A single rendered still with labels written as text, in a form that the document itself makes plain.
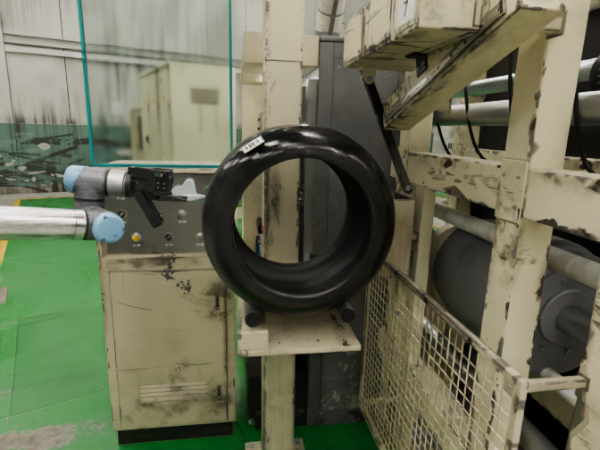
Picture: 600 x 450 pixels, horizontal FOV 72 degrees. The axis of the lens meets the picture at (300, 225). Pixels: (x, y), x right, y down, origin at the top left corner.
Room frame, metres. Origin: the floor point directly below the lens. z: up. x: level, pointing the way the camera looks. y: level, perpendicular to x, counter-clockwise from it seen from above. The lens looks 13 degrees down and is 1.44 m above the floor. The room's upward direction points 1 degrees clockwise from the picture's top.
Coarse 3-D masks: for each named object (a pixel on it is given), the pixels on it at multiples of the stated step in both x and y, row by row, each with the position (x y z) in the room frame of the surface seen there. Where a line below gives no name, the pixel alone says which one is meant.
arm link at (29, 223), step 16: (0, 208) 0.87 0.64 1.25; (16, 208) 0.89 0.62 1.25; (32, 208) 0.92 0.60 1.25; (48, 208) 0.94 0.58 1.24; (96, 208) 1.05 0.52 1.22; (0, 224) 0.85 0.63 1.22; (16, 224) 0.87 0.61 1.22; (32, 224) 0.89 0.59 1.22; (48, 224) 0.91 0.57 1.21; (64, 224) 0.93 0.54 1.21; (80, 224) 0.96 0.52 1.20; (96, 224) 0.96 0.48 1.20; (112, 224) 0.99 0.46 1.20; (112, 240) 0.99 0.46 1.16
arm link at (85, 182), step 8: (72, 168) 1.10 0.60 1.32; (80, 168) 1.11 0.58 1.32; (88, 168) 1.11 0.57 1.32; (96, 168) 1.12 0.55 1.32; (64, 176) 1.09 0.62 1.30; (72, 176) 1.09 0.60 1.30; (80, 176) 1.09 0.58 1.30; (88, 176) 1.09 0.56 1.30; (96, 176) 1.10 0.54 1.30; (104, 176) 1.10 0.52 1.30; (64, 184) 1.09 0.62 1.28; (72, 184) 1.08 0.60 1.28; (80, 184) 1.09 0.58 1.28; (88, 184) 1.09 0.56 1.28; (96, 184) 1.09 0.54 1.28; (104, 184) 1.10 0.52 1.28; (72, 192) 1.10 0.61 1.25; (80, 192) 1.09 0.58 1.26; (88, 192) 1.09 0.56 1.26; (96, 192) 1.10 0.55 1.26; (104, 192) 1.10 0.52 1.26
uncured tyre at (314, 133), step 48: (240, 144) 1.16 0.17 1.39; (288, 144) 1.10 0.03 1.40; (336, 144) 1.12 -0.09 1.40; (240, 192) 1.07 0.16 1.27; (384, 192) 1.14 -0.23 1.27; (240, 240) 1.34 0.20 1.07; (336, 240) 1.41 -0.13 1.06; (384, 240) 1.14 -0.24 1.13; (240, 288) 1.08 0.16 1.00; (288, 288) 1.32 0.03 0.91; (336, 288) 1.11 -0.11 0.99
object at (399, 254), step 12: (396, 192) 1.65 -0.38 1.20; (396, 204) 1.47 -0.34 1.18; (408, 204) 1.48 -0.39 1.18; (396, 216) 1.47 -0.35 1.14; (408, 216) 1.48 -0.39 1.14; (396, 228) 1.47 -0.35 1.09; (408, 228) 1.48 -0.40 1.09; (396, 240) 1.47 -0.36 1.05; (408, 240) 1.48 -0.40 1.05; (396, 252) 1.47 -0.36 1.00; (408, 252) 1.48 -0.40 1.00; (396, 264) 1.47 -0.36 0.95; (408, 264) 1.48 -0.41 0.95; (408, 276) 1.48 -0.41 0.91
